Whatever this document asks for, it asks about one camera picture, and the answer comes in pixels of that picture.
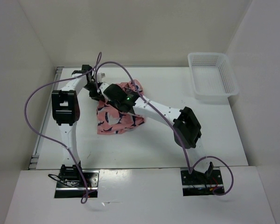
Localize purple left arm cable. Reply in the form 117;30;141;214
24;51;103;204

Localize white plastic mesh basket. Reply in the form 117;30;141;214
188;52;239;101

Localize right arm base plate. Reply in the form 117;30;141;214
180;169;225;196

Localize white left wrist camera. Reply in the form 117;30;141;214
96;72;105;83

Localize pink shark print shorts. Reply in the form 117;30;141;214
97;79;145;135

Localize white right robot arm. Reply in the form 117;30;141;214
99;82;214;183

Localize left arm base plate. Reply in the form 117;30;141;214
54;170;100;199

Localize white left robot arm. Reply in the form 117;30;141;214
51;65;96;187

